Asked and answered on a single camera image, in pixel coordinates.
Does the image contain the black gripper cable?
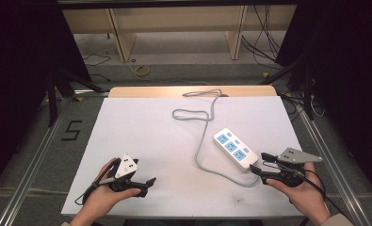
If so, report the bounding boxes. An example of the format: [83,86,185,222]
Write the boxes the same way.
[74,158,119,206]
[262,160,356,222]

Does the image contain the light wooden table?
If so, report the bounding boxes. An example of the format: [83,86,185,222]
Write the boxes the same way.
[107,85,278,99]

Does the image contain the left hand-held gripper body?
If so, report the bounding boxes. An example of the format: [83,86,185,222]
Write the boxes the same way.
[107,153,148,198]

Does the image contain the light wooden background desk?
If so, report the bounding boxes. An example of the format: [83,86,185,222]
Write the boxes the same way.
[61,4,298,63]

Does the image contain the grey power strip cable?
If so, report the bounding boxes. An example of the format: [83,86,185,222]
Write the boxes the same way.
[171,89,261,188]

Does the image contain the person's right hand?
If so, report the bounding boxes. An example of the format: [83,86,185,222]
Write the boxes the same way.
[266,162,332,226]

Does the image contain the white power strip blue sockets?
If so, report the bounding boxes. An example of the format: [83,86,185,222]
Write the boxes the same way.
[213,127,260,172]

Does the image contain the aluminium frame rail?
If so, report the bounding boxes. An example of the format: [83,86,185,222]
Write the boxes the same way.
[0,89,109,226]
[295,100,372,226]

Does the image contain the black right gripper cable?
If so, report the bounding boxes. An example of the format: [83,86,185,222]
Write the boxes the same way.
[262,160,356,222]

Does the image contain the yellow tape roll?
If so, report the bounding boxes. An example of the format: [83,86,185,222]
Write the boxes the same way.
[134,65,151,78]

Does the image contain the black frame beam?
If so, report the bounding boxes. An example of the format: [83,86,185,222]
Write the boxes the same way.
[57,0,299,9]

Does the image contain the black curtain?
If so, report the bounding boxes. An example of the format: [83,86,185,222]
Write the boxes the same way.
[276,0,372,202]
[0,0,92,199]

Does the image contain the black metal stand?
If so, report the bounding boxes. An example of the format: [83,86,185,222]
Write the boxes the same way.
[258,59,316,121]
[46,69,109,128]

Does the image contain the white table cover sheet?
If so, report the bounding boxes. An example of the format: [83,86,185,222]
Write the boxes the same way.
[60,95,304,218]

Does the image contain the person's left hand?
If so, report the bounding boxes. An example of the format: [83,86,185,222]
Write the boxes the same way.
[79,157,142,222]

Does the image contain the bundle of black floor cables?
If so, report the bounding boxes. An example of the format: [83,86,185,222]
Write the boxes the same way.
[240,4,283,65]

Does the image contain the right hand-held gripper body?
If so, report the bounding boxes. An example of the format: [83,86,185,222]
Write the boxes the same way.
[260,147,324,188]

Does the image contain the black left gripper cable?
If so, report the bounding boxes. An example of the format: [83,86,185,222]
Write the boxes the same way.
[74,158,119,206]

